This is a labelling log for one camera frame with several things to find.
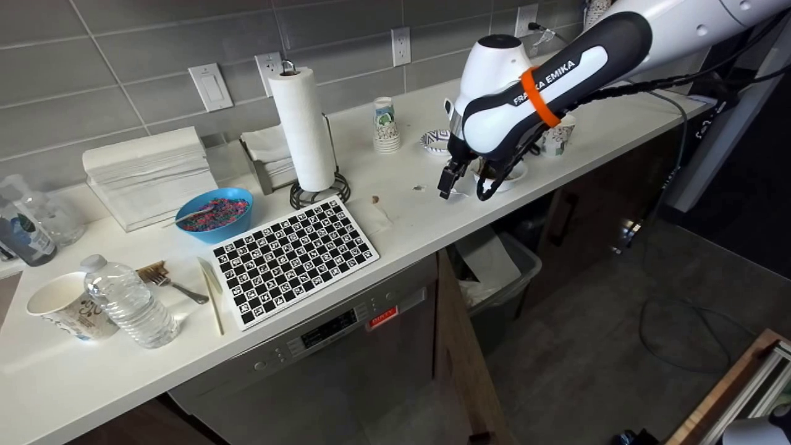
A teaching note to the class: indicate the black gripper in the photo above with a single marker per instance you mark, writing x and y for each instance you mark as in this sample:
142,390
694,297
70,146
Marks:
498,142

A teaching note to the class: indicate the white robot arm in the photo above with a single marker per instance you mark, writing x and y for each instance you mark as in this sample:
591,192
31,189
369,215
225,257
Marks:
505,104

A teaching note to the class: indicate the white patterned paper cup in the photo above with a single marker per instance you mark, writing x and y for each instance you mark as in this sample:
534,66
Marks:
553,140

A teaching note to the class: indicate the small upside-down paper cup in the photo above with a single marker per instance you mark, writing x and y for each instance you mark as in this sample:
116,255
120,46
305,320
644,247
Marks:
383,125

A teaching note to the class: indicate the grey trash bin with bag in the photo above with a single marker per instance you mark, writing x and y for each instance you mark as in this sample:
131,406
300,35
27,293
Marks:
495,270

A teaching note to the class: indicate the white paper towel roll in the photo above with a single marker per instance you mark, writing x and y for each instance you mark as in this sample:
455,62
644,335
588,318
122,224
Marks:
305,129

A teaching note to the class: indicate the wooden cabinet door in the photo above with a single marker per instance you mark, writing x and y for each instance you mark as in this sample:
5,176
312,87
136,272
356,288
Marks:
461,365

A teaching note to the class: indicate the metal napkin holder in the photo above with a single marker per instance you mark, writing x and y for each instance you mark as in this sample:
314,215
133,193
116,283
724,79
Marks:
270,157

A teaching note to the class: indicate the black white checkered mat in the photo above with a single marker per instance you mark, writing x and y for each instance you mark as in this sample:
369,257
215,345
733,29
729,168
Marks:
293,257

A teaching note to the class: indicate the stainless dishwasher front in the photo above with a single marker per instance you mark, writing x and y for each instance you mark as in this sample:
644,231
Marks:
327,377

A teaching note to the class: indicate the blue bowl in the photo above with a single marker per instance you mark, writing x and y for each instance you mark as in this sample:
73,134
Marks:
215,215

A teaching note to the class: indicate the wooden chopsticks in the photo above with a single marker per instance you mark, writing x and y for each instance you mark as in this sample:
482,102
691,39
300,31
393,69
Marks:
212,294

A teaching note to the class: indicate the metal fork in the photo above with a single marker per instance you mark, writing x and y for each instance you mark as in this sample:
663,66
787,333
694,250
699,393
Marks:
158,275

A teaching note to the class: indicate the clear plastic water bottle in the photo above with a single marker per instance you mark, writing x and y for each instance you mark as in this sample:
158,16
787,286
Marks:
128,303

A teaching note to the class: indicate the clear plastic container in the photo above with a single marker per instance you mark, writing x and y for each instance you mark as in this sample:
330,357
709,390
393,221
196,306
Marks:
32,224

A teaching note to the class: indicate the black wire towel holder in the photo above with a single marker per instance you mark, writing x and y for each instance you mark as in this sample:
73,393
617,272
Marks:
338,189

